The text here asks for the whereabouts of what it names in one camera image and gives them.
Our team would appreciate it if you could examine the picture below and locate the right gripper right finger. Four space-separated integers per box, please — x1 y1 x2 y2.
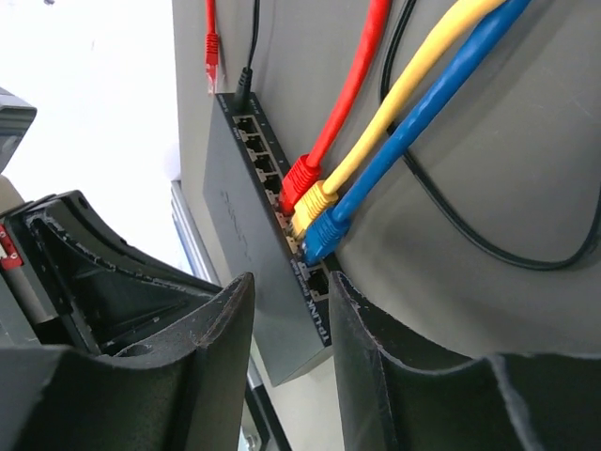
329 272 600 450

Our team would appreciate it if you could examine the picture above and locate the yellow ethernet cable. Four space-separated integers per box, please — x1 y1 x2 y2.
286 0 511 241

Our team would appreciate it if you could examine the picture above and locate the blue ethernet cable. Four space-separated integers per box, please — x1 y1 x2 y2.
300 0 534 264

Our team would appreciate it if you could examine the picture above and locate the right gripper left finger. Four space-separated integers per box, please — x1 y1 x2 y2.
1 273 254 450

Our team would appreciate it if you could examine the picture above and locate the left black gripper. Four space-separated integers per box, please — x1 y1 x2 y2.
1 191 221 356

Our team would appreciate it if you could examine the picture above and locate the black network switch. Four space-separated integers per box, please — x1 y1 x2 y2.
203 93 340 385

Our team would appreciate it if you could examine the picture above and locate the red ethernet cable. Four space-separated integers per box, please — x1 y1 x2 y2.
202 0 392 212

